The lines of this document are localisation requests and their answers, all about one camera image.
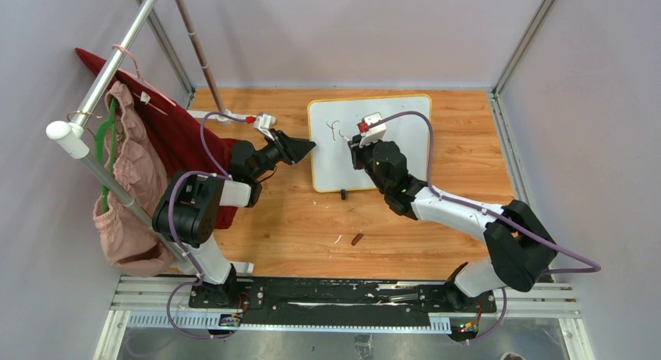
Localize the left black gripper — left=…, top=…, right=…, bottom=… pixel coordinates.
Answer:
left=250, top=129, right=315, bottom=181

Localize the yellow-framed whiteboard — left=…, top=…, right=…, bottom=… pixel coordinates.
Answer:
left=307, top=94, right=432, bottom=192

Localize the brown marker cap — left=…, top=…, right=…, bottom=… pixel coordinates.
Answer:
left=351, top=233, right=364, bottom=246

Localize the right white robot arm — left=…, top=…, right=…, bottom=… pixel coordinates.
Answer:
left=348, top=135, right=557, bottom=312

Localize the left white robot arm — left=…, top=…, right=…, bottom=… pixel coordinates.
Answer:
left=152, top=129, right=316, bottom=308

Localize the pink garment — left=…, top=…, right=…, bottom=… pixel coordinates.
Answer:
left=93, top=82, right=176, bottom=277

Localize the pink hanger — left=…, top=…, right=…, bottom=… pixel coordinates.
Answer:
left=112, top=44, right=177, bottom=106

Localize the green hanger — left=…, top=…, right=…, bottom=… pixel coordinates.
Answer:
left=94, top=97, right=121, bottom=213

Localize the metal clothes rack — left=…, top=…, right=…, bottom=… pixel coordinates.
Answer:
left=45, top=0, right=277, bottom=275

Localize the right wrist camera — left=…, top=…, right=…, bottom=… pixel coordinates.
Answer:
left=358, top=112, right=387, bottom=146

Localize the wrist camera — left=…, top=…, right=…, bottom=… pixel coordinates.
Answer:
left=253, top=112, right=277, bottom=141
left=358, top=112, right=387, bottom=146

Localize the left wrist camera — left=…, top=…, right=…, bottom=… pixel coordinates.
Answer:
left=253, top=112, right=277, bottom=141

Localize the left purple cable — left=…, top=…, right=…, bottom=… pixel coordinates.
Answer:
left=166, top=111, right=256, bottom=341

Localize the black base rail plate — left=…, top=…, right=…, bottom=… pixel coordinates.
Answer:
left=188, top=277, right=497, bottom=334

